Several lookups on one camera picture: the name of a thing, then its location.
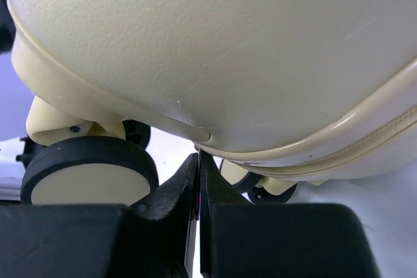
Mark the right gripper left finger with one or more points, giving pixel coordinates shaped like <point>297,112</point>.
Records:
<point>168,224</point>

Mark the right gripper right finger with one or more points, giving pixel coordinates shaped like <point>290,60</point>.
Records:
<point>226,227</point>

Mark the yellow hard-shell suitcase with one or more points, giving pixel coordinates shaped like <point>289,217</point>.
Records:
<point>293,90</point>

